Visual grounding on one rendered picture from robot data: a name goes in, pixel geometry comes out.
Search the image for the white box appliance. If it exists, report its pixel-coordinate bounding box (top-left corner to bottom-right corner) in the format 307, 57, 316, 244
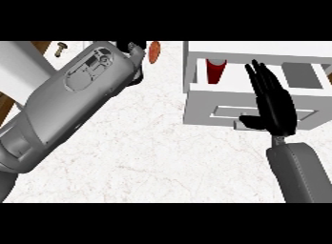
0, 41, 59, 107

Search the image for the small brown object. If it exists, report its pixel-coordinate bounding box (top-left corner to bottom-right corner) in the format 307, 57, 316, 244
53, 42, 71, 58

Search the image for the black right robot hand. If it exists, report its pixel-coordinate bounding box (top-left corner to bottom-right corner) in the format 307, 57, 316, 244
238, 59, 298, 137

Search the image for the white drawer front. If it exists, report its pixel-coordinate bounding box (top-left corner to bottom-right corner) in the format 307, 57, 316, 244
182, 90, 332, 132

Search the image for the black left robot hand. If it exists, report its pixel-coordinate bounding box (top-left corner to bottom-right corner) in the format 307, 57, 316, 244
115, 40, 149, 87

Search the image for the white open drawer box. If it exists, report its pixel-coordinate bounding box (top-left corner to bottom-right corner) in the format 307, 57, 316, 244
182, 41, 332, 96

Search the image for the orange oval object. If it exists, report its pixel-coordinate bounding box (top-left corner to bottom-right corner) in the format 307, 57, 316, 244
146, 41, 162, 65

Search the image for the red can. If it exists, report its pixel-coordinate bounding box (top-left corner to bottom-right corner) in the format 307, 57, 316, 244
204, 58, 229, 85

